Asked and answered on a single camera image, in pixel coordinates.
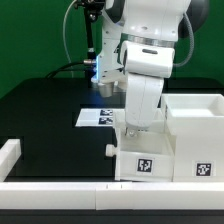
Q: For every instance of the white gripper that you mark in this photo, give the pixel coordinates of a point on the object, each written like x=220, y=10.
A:
x=145, y=69

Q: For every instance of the white drawer with knob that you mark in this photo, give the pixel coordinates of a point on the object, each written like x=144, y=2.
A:
x=147, y=157

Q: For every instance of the large white drawer cabinet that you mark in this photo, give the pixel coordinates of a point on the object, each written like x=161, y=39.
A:
x=195, y=123

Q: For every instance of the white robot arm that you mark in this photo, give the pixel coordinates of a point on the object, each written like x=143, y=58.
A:
x=150, y=22

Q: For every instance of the white marker tag board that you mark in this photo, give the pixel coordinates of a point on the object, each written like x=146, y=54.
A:
x=89, y=117

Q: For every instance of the white left rail block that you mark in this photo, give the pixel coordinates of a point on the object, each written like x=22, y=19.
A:
x=9, y=154

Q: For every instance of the black camera stand pole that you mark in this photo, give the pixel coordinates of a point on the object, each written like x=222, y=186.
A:
x=92, y=11

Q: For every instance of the white front rail bar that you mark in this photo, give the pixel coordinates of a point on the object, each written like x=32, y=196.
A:
x=111, y=196

